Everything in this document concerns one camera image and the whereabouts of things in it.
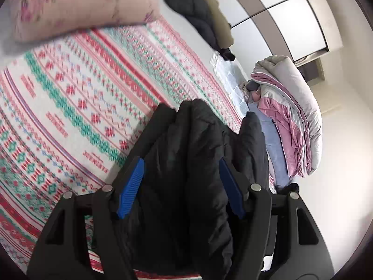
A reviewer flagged folded black quilted jacket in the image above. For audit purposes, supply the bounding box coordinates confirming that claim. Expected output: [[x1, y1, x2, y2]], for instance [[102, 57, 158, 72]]
[[161, 0, 236, 62]]

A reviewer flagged patterned red green blanket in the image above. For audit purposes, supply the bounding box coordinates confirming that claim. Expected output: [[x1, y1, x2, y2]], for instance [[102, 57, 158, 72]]
[[0, 16, 276, 280]]

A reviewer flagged stack of folded blankets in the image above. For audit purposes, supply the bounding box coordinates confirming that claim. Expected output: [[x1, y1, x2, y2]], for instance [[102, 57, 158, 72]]
[[256, 55, 323, 173]]

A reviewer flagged white panelled wardrobe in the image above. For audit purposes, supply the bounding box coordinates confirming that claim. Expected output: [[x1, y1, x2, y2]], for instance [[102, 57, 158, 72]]
[[201, 0, 330, 62]]

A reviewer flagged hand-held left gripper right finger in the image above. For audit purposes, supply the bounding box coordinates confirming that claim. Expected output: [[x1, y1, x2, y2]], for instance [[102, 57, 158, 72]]
[[218, 159, 334, 280]]

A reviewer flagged pink floral pillow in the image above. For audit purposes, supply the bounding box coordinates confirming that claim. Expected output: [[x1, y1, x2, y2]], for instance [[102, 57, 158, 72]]
[[9, 0, 162, 42]]

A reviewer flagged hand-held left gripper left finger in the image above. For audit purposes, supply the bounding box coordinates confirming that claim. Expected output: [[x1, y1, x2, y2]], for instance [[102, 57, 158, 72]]
[[28, 157, 146, 280]]

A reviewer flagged olive green jacket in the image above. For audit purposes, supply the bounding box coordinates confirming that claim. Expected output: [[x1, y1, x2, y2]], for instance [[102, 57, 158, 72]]
[[175, 0, 235, 49]]

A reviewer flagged black quilted jacket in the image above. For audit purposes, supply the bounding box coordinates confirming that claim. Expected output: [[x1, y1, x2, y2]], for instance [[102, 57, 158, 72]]
[[161, 0, 236, 62], [112, 98, 270, 280]]

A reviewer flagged blue folded blanket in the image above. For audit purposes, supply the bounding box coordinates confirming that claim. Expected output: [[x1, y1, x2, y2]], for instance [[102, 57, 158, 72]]
[[248, 103, 292, 191]]

